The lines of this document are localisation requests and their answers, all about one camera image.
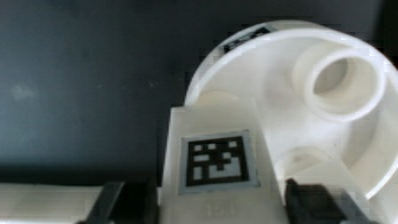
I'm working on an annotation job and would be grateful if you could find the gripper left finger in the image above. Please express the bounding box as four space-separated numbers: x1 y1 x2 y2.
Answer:
77 181 159 224

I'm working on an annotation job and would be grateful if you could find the white stool leg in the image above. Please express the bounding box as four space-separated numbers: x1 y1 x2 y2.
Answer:
161 99 289 224
273 147 398 224

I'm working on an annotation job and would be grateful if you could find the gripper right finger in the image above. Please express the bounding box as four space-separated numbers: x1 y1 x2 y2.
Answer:
283 178 381 224

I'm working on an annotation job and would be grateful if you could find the white front fence bar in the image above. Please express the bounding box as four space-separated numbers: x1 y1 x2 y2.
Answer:
0 183 102 224

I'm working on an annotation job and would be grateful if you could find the white round stool seat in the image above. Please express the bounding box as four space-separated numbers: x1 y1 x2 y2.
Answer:
186 20 398 196

